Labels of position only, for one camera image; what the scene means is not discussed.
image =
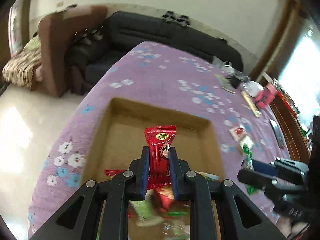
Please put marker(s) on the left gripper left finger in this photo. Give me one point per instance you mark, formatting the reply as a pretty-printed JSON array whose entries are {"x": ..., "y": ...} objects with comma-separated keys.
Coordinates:
[{"x": 99, "y": 210}]

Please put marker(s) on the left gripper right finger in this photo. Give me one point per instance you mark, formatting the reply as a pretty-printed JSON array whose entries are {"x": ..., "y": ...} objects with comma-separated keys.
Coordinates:
[{"x": 219, "y": 210}]

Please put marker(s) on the red long snack packet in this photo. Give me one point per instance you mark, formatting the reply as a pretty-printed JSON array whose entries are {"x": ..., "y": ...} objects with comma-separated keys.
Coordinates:
[{"x": 112, "y": 173}]

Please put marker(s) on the green small snack packet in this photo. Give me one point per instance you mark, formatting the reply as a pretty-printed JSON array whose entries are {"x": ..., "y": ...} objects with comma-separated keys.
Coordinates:
[{"x": 247, "y": 164}]

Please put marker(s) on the red character snack packet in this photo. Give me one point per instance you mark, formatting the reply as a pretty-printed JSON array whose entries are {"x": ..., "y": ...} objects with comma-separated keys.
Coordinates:
[{"x": 159, "y": 139}]

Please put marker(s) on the white green snack packet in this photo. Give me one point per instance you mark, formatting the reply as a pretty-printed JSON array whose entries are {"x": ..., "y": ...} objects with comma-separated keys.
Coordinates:
[{"x": 146, "y": 215}]

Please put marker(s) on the black smartphone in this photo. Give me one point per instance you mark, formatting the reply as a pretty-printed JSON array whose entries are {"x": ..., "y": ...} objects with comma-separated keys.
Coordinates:
[{"x": 277, "y": 133}]

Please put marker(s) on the dark red candy packet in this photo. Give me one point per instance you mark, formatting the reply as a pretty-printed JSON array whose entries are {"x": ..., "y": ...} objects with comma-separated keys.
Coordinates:
[{"x": 164, "y": 197}]

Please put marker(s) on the beige square snack packet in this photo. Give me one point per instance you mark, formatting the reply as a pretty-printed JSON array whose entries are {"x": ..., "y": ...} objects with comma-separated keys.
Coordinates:
[{"x": 245, "y": 140}]

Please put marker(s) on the shallow cardboard tray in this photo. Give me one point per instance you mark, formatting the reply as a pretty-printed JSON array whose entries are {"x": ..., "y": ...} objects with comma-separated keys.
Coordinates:
[{"x": 138, "y": 147}]

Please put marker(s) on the white red snack packet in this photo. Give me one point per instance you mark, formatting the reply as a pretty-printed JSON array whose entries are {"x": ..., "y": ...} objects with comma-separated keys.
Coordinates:
[{"x": 237, "y": 132}]

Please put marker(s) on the beige long snack bar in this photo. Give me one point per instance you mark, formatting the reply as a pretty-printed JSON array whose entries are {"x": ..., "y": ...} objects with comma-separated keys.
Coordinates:
[{"x": 251, "y": 104}]

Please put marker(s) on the white cup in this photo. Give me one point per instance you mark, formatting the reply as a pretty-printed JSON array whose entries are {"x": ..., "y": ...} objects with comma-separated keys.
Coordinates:
[{"x": 254, "y": 89}]

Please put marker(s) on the black binder clip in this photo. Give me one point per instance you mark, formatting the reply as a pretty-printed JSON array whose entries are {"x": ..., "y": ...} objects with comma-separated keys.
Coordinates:
[{"x": 234, "y": 81}]

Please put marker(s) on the purple floral tablecloth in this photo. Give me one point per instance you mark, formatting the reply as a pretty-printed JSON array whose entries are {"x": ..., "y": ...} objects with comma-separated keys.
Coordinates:
[{"x": 151, "y": 85}]

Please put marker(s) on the black leather sofa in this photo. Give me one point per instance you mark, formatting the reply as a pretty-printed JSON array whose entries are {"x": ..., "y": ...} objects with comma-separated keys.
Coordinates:
[{"x": 93, "y": 52}]

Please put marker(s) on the patterned blanket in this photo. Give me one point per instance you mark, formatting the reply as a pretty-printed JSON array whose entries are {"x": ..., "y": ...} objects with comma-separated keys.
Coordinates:
[{"x": 20, "y": 70}]

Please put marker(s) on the brown armchair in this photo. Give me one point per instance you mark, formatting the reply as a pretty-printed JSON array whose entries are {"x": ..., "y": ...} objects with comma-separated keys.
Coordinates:
[{"x": 55, "y": 32}]

